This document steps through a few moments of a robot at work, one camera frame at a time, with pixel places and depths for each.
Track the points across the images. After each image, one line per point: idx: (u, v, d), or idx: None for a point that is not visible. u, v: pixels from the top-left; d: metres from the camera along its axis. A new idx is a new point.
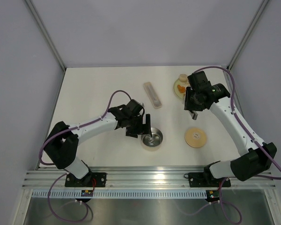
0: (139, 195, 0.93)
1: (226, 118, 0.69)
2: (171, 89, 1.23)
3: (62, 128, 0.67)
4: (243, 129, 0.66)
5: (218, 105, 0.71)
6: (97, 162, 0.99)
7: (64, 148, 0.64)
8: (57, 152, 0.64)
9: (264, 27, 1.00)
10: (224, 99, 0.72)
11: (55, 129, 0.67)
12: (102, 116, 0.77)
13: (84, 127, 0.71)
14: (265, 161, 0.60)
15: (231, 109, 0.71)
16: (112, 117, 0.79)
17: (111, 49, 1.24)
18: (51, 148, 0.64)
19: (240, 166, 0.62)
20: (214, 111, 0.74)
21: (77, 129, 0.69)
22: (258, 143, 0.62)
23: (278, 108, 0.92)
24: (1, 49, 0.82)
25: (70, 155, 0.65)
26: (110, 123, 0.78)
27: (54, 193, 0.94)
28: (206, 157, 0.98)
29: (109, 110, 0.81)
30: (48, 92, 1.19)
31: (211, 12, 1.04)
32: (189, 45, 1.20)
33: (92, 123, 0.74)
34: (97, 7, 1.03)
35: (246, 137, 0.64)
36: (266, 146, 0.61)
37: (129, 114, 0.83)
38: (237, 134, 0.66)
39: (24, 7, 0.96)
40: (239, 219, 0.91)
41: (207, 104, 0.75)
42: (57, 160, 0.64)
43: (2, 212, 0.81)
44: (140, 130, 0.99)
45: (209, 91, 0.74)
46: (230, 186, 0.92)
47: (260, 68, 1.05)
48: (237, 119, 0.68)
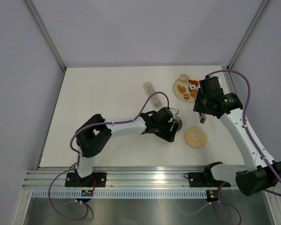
0: (139, 195, 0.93)
1: (237, 131, 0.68)
2: (171, 89, 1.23)
3: (99, 120, 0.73)
4: (254, 144, 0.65)
5: (229, 118, 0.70)
6: (97, 162, 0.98)
7: (95, 139, 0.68)
8: (87, 141, 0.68)
9: (264, 28, 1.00)
10: (235, 110, 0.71)
11: (92, 119, 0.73)
12: (134, 118, 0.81)
13: (117, 124, 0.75)
14: (273, 179, 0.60)
15: (242, 122, 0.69)
16: (142, 122, 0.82)
17: (111, 49, 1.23)
18: (83, 135, 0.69)
19: (246, 181, 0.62)
20: (224, 123, 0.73)
21: (112, 124, 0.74)
22: (268, 161, 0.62)
23: (277, 108, 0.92)
24: (1, 49, 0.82)
25: (98, 148, 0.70)
26: (140, 127, 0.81)
27: (55, 193, 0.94)
28: (206, 158, 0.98)
29: (141, 115, 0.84)
30: (48, 92, 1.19)
31: (211, 12, 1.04)
32: (189, 45, 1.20)
33: (125, 122, 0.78)
34: (97, 8, 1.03)
35: (255, 153, 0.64)
36: (275, 165, 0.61)
37: (158, 121, 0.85)
38: (247, 149, 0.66)
39: (24, 8, 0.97)
40: (239, 220, 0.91)
41: (218, 113, 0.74)
42: (86, 148, 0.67)
43: (1, 212, 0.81)
44: (165, 135, 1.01)
45: (220, 100, 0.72)
46: (230, 186, 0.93)
47: (259, 69, 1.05)
48: (248, 134, 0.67)
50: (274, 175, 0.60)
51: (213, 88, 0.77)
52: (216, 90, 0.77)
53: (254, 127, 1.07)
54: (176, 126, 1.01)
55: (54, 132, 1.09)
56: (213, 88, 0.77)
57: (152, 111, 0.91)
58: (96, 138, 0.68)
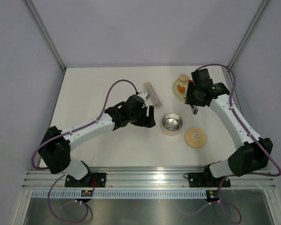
0: (139, 195, 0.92)
1: (224, 113, 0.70)
2: (171, 89, 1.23)
3: (55, 132, 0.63)
4: (240, 123, 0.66)
5: (216, 101, 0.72)
6: (97, 162, 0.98)
7: (56, 155, 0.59)
8: (50, 159, 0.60)
9: (263, 28, 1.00)
10: (223, 96, 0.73)
11: (48, 133, 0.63)
12: (97, 119, 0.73)
13: (77, 131, 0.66)
14: (262, 156, 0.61)
15: (229, 104, 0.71)
16: (108, 119, 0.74)
17: (111, 49, 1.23)
18: (44, 153, 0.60)
19: (237, 161, 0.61)
20: (214, 108, 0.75)
21: (70, 133, 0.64)
22: (254, 137, 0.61)
23: (277, 108, 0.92)
24: (1, 49, 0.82)
25: (64, 161, 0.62)
26: (107, 125, 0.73)
27: (55, 193, 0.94)
28: (206, 158, 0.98)
29: (106, 112, 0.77)
30: (48, 92, 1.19)
31: (211, 12, 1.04)
32: (189, 45, 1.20)
33: (86, 126, 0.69)
34: (96, 8, 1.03)
35: (242, 131, 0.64)
36: (262, 141, 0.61)
37: (129, 113, 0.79)
38: (233, 128, 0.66)
39: (24, 9, 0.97)
40: (239, 218, 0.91)
41: (207, 101, 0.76)
42: (52, 166, 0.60)
43: (1, 213, 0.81)
44: (144, 123, 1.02)
45: (209, 88, 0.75)
46: (230, 186, 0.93)
47: (259, 68, 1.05)
48: (235, 115, 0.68)
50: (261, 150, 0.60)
51: (203, 78, 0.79)
52: (206, 80, 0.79)
53: (254, 127, 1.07)
54: (151, 110, 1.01)
55: None
56: (203, 78, 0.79)
57: (121, 102, 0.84)
58: (57, 153, 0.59)
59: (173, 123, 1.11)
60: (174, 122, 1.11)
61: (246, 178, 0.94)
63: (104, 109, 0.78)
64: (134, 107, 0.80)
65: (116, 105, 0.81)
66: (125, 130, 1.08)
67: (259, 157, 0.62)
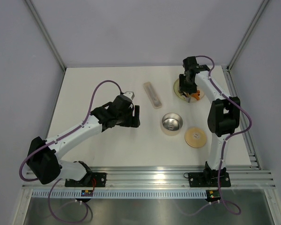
0: (139, 195, 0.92)
1: (203, 83, 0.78)
2: (171, 89, 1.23)
3: (40, 143, 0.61)
4: (215, 87, 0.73)
5: (198, 75, 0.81)
6: (97, 162, 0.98)
7: (43, 165, 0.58)
8: (40, 169, 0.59)
9: (263, 29, 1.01)
10: (204, 71, 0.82)
11: (33, 144, 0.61)
12: (83, 123, 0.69)
13: (62, 139, 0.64)
14: (234, 114, 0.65)
15: (207, 76, 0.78)
16: (94, 121, 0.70)
17: (111, 48, 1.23)
18: (33, 165, 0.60)
19: (211, 117, 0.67)
20: (198, 83, 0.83)
21: (55, 142, 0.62)
22: (225, 95, 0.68)
23: (276, 108, 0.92)
24: (0, 49, 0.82)
25: (54, 171, 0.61)
26: (94, 128, 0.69)
27: (54, 193, 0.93)
28: (206, 157, 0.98)
29: (92, 113, 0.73)
30: (48, 92, 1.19)
31: (211, 12, 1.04)
32: (189, 45, 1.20)
33: (71, 132, 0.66)
34: (96, 8, 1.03)
35: (216, 93, 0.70)
36: (232, 98, 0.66)
37: (117, 112, 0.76)
38: (210, 93, 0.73)
39: (24, 9, 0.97)
40: (238, 209, 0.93)
41: (193, 78, 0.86)
42: (42, 176, 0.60)
43: (2, 212, 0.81)
44: (130, 122, 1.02)
45: (194, 67, 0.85)
46: (230, 186, 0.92)
47: (258, 69, 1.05)
48: (212, 82, 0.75)
50: (232, 105, 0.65)
51: (191, 63, 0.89)
52: (193, 64, 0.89)
53: (254, 127, 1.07)
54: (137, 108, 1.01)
55: (53, 132, 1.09)
56: (190, 63, 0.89)
57: (107, 103, 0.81)
58: (44, 163, 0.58)
59: (172, 123, 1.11)
60: (175, 122, 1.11)
61: (246, 178, 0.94)
63: (90, 111, 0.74)
64: (122, 107, 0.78)
65: (103, 105, 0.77)
66: (125, 130, 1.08)
67: (231, 114, 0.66)
